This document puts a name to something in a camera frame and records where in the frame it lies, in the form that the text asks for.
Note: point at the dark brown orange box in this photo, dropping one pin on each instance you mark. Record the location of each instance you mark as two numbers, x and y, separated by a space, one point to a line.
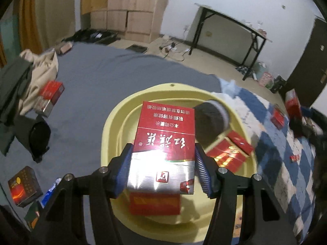
24 187

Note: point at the pink bag under table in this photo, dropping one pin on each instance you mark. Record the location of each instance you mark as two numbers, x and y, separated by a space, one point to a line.
265 79

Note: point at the red cigarette box far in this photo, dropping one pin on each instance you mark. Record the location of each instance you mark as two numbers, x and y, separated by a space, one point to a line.
277 117

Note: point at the yellow plastic basin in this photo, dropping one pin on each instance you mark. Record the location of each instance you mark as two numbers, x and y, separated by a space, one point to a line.
120 129

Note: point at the power strip with cables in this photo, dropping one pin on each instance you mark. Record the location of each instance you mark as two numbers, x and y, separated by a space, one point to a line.
173 50

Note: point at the black suitcase on floor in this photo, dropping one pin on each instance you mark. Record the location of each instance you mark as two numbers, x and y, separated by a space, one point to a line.
93 36

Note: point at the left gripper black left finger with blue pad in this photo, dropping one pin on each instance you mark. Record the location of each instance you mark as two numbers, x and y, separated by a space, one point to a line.
62 219

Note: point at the red white cigarette carton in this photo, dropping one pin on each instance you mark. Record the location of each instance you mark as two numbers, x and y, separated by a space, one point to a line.
163 157

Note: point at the grey bed sheet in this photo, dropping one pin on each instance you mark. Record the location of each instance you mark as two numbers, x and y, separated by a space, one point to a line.
96 79

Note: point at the orange curtain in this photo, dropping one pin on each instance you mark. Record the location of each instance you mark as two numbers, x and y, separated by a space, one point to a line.
27 24

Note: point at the black flat device on floor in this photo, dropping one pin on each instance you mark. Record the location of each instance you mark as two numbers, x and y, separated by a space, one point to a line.
137 48

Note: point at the black folding table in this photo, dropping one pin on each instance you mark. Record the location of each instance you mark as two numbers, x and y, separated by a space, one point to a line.
228 38

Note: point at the blue white packet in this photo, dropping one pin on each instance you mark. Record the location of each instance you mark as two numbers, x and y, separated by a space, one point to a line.
49 192

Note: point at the black cap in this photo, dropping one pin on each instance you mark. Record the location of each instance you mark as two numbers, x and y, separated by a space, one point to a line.
39 137

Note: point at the blue white checkered blanket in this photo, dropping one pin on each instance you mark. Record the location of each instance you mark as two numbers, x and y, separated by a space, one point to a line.
285 162

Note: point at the red flat cigarette packs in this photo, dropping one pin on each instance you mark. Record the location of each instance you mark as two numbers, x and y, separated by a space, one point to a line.
231 152

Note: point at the wooden wardrobe cabinet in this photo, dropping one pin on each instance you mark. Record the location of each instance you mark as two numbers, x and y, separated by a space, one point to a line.
137 20

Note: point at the red box near clothes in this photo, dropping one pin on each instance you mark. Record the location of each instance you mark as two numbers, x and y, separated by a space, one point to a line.
48 97

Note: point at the dark door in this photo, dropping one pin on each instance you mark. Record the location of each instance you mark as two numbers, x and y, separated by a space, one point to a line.
308 79

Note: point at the pile of clothes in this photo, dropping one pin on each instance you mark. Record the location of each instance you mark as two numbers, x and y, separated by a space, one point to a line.
21 81

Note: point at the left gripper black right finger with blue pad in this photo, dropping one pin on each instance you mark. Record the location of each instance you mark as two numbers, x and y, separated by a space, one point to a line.
263 219

